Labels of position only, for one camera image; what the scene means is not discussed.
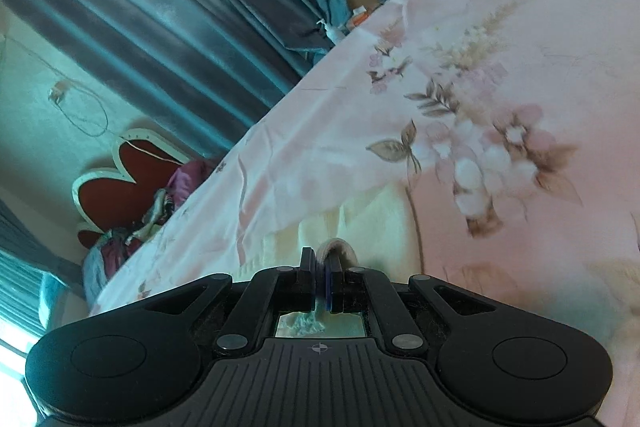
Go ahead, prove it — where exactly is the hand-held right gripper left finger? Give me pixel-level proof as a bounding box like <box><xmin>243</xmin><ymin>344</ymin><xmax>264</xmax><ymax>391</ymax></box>
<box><xmin>135</xmin><ymin>247</ymin><xmax>318</xmax><ymax>355</ymax></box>

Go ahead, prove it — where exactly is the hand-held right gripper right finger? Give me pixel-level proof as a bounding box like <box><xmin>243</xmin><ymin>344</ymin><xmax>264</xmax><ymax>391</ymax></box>
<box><xmin>325</xmin><ymin>252</ymin><xmax>501</xmax><ymax>353</ymax></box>

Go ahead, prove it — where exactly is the dark red pillow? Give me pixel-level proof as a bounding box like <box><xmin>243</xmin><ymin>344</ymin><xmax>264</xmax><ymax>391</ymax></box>
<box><xmin>167</xmin><ymin>159</ymin><xmax>217</xmax><ymax>210</ymax></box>

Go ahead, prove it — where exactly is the floral patterned pillow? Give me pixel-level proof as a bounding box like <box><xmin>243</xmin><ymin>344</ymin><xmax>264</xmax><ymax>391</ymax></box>
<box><xmin>131</xmin><ymin>188</ymin><xmax>177</xmax><ymax>244</ymax></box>

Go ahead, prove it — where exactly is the blue pillow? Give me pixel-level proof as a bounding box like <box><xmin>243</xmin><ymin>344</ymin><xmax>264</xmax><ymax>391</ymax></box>
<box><xmin>82</xmin><ymin>227</ymin><xmax>148</xmax><ymax>305</ymax></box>

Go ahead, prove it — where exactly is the red heart-shaped headboard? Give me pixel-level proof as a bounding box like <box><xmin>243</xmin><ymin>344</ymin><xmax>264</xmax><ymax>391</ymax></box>
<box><xmin>72</xmin><ymin>129</ymin><xmax>201</xmax><ymax>250</ymax></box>

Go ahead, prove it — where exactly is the small white bottle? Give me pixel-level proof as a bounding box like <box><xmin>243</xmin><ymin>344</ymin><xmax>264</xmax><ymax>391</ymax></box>
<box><xmin>317</xmin><ymin>19</ymin><xmax>347</xmax><ymax>44</ymax></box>

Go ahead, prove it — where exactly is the narrow blue curtain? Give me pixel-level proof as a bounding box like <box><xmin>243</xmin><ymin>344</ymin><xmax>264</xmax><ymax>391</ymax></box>
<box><xmin>0</xmin><ymin>199</ymin><xmax>83</xmax><ymax>343</ymax></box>

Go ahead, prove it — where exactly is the bed with pink floral sheet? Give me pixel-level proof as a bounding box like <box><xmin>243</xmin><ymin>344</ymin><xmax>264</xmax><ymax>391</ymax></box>
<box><xmin>87</xmin><ymin>0</ymin><xmax>640</xmax><ymax>427</ymax></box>

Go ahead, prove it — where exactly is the wide blue curtain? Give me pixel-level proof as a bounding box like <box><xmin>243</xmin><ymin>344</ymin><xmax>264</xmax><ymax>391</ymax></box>
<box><xmin>0</xmin><ymin>0</ymin><xmax>351</xmax><ymax>158</ymax></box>

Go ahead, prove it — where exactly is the wall charger with white cable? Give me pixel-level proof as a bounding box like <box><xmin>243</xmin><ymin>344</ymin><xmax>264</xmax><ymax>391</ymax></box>
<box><xmin>0</xmin><ymin>34</ymin><xmax>166</xmax><ymax>162</ymax></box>

